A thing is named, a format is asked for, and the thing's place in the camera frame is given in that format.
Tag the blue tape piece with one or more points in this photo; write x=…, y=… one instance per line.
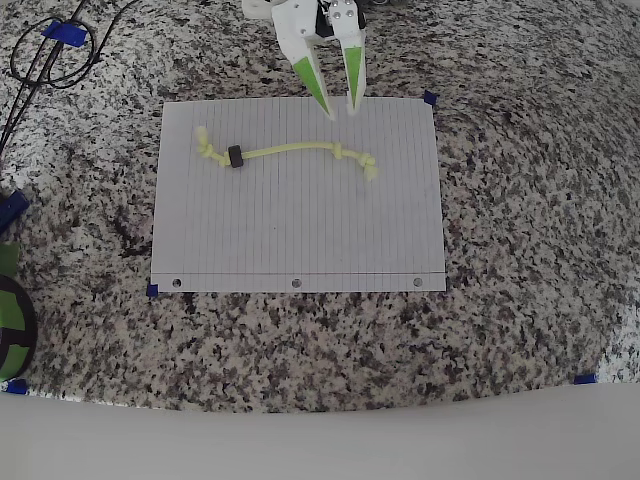
x=585, y=379
x=17, y=386
x=67, y=35
x=431, y=98
x=152, y=290

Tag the green tape piece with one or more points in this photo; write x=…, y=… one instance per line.
x=7, y=257

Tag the lined white paper sheet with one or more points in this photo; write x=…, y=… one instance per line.
x=300, y=225

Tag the green black round object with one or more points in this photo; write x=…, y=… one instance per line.
x=10, y=310

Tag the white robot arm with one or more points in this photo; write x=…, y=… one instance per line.
x=255, y=9

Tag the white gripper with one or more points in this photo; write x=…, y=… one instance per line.
x=296, y=29

